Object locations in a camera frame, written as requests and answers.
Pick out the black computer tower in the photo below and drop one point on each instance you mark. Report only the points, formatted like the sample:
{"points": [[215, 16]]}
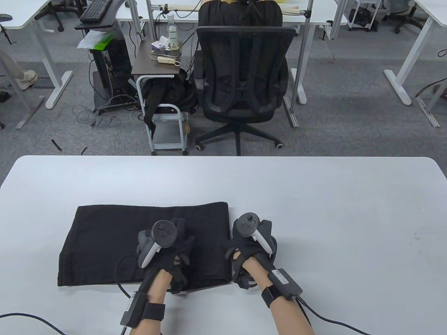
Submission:
{"points": [[117, 62]]}

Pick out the black mesh office chair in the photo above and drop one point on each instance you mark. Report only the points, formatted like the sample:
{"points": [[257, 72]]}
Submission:
{"points": [[244, 69]]}

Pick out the clear plastic bottle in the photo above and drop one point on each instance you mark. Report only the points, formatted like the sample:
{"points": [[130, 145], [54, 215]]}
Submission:
{"points": [[172, 35]]}

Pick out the black phone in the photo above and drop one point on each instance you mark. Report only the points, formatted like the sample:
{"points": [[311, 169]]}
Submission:
{"points": [[171, 53]]}

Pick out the person's right forearm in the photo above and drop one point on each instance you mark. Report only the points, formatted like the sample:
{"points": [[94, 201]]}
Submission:
{"points": [[293, 321]]}

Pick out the purple white small box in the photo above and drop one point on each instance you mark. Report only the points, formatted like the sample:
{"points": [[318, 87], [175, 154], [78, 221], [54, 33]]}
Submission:
{"points": [[159, 44]]}

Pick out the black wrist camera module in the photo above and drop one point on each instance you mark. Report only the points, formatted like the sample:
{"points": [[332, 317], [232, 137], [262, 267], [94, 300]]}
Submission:
{"points": [[152, 312], [284, 279]]}

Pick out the black keyboard tray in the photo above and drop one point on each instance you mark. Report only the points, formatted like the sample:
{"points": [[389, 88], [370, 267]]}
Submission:
{"points": [[104, 23]]}

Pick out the beige power strip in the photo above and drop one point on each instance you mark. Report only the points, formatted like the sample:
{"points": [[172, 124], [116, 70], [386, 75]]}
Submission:
{"points": [[166, 60]]}

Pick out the white cart with brown top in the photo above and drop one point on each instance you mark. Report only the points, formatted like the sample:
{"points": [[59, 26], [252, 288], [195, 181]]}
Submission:
{"points": [[146, 62]]}

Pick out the grey white hand controller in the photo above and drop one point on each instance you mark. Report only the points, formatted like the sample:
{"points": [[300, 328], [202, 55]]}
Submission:
{"points": [[164, 232], [248, 223]]}

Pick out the black swivel chair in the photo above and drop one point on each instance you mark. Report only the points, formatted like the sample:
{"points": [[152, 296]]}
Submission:
{"points": [[407, 17], [52, 10]]}

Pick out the person's left hand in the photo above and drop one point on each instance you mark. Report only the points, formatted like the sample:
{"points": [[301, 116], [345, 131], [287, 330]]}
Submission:
{"points": [[181, 251]]}

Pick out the green white plastic bag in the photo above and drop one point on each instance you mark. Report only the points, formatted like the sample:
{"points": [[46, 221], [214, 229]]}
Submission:
{"points": [[94, 40]]}

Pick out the white office desk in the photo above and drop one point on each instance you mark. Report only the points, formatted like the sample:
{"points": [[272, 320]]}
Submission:
{"points": [[419, 42], [28, 14], [290, 20]]}

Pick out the black bag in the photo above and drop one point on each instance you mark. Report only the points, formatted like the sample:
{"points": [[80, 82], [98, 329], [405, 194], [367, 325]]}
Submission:
{"points": [[363, 17]]}

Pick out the person's right hand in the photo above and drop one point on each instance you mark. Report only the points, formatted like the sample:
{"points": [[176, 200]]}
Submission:
{"points": [[244, 253]]}

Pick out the black computer mouse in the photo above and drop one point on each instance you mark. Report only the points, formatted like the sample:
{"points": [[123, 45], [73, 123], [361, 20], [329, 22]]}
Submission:
{"points": [[5, 17]]}

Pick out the black trousers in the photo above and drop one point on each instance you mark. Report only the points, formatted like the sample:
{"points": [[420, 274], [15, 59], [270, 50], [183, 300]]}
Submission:
{"points": [[104, 244]]}

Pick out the aluminium frame post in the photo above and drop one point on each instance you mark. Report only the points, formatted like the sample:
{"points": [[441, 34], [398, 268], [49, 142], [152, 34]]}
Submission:
{"points": [[303, 52], [134, 17], [150, 21]]}

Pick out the black draped jacket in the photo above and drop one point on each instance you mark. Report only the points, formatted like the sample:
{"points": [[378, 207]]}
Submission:
{"points": [[167, 92]]}

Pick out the black keyboard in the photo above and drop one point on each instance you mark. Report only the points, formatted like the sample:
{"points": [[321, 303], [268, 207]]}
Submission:
{"points": [[95, 10]]}

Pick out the aluminium floor rail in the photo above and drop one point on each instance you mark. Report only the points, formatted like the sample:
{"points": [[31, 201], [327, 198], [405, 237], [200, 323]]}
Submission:
{"points": [[427, 111]]}

